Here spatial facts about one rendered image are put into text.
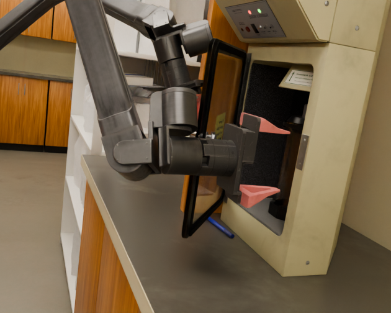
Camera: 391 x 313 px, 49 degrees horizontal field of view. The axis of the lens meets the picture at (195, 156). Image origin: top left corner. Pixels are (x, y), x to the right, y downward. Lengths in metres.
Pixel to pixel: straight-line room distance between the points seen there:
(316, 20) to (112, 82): 0.38
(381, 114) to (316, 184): 0.50
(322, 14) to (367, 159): 0.62
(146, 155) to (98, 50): 0.19
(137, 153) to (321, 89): 0.39
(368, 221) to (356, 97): 0.54
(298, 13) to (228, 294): 0.52
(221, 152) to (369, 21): 0.42
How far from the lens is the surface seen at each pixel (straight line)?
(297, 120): 0.99
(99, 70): 0.68
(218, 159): 0.63
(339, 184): 0.92
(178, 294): 0.79
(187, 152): 0.61
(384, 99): 1.33
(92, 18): 0.73
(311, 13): 0.82
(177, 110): 0.62
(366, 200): 1.35
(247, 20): 1.00
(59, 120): 5.76
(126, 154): 0.61
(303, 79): 0.94
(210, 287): 0.82
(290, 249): 0.90
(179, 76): 0.90
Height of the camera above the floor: 1.33
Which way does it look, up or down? 11 degrees down
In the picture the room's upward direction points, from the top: 8 degrees clockwise
